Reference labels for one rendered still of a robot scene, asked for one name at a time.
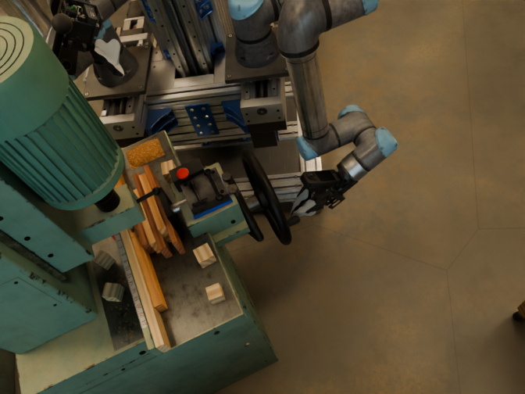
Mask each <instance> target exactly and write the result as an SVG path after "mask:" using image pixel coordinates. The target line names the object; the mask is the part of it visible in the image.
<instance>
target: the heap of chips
mask: <svg viewBox="0 0 525 394"><path fill-rule="evenodd" d="M125 153H126V155H127V159H128V162H129V164H130V168H131V169H132V170H133V169H135V168H137V167H139V166H141V165H144V164H146V163H148V162H150V161H153V160H154V159H157V158H159V157H161V156H164V155H165V154H164V152H163V149H162V146H161V145H160V143H159V139H158V138H155V139H152V140H150V141H146V142H144V143H142V144H140V145H137V146H135V147H133V148H132V149H130V150H128V151H126V152H125Z"/></svg>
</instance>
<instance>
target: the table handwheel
mask: <svg viewBox="0 0 525 394"><path fill-rule="evenodd" d="M241 161H242V163H243V166H244V169H245V172H246V174H247V176H248V179H249V181H250V184H251V186H252V188H253V191H254V196H252V197H249V198H247V199H245V202H246V204H247V206H248V208H249V209H250V211H253V210H255V209H257V208H259V207H260V208H261V209H262V210H263V212H264V213H265V215H266V218H267V220H268V221H269V223H270V226H271V228H272V229H273V231H274V233H275V235H276V236H277V237H278V239H279V240H280V242H281V243H282V244H283V245H290V244H291V242H292V236H291V230H290V228H289V225H288V221H287V219H286V216H285V214H284V211H283V209H282V207H281V204H280V202H279V200H278V198H277V195H276V193H275V191H274V190H273V187H272V185H271V183H270V180H269V179H268V177H267V176H266V173H265V171H264V169H263V168H262V166H261V164H260V162H259V161H258V159H257V158H256V156H255V154H254V153H253V152H252V151H251V150H250V149H242V150H241Z"/></svg>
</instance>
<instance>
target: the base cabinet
mask: <svg viewBox="0 0 525 394"><path fill-rule="evenodd" d="M220 249H221V252H222V254H223V256H224V259H225V260H226V262H227V266H228V267H229V269H230V272H231V274H232V277H233V279H234V281H235V284H236V286H237V289H238V291H239V292H240V294H241V298H242V299H243V302H244V304H245V305H244V306H243V308H244V311H245V313H246V315H247V318H248V321H247V322H245V323H243V324H241V325H239V326H237V327H236V328H233V329H231V330H229V331H227V332H225V333H223V334H222V335H219V336H217V337H215V338H213V339H211V340H209V341H208V342H204V343H202V344H201V345H199V346H196V347H195V348H193V349H190V350H188V351H187V352H185V353H182V354H180V355H179V356H176V357H174V358H173V359H171V360H168V361H165V360H163V359H162V358H160V357H159V356H156V355H155V354H153V353H151V352H150V353H147V354H145V355H144V356H141V357H139V358H137V359H136V360H133V361H131V362H130V363H127V364H124V365H123V366H121V367H118V368H117V369H115V370H113V371H110V372H109V373H107V374H104V375H102V376H101V377H99V378H96V379H94V380H92V381H90V382H88V383H86V384H84V385H82V386H80V387H78V388H76V389H74V390H72V391H70V392H68V393H66V394H213V393H214V392H217V391H219V390H221V389H223V388H225V387H227V386H228V385H231V384H233V383H235V382H236V381H239V380H241V379H242V378H245V377H247V376H249V375H250V374H253V373H255V372H256V371H259V370H261V369H263V368H264V367H267V366H269V365H271V364H273V363H275V362H277V361H278V357H277V355H276V353H275V351H274V348H273V346H272V344H271V341H270V339H269V337H268V335H267V333H266V330H265V328H264V326H263V323H262V321H261V319H260V317H259V315H258V313H257V310H256V308H255V306H254V303H253V301H252V299H251V297H250V295H249V293H248V290H247V288H246V286H245V283H244V281H243V279H242V277H241V275H240V272H239V270H238V268H237V266H236V264H235V262H234V261H233V259H232V257H231V255H230V253H229V252H228V250H227V247H226V246H225V244H224V245H221V246H220Z"/></svg>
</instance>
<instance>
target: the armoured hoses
mask: <svg viewBox="0 0 525 394"><path fill-rule="evenodd" d="M222 179H223V181H225V182H228V183H229V186H228V188H227V190H228V192H229V193H230V194H231V195H235V197H236V199H237V201H238V203H239V206H240V207H241V211H242V213H243V215H244V217H245V220H246V222H247V224H248V227H249V229H250V232H249V233H248V234H249V235H251V236H252V237H253V238H254V239H255V240H256V241H257V242H261V241H262V240H263V239H264V236H263V233H262V232H261V231H260V229H259V226H258V224H257V222H256V220H255V218H254V217H253V215H252V212H251V211H250V209H249V208H248V206H247V204H246V202H245V199H244V198H243V196H242V194H241V192H240V190H239V188H238V186H237V185H236V183H235V181H234V178H233V176H232V175H231V173H230V172H228V171H227V172H224V173H223V174H222Z"/></svg>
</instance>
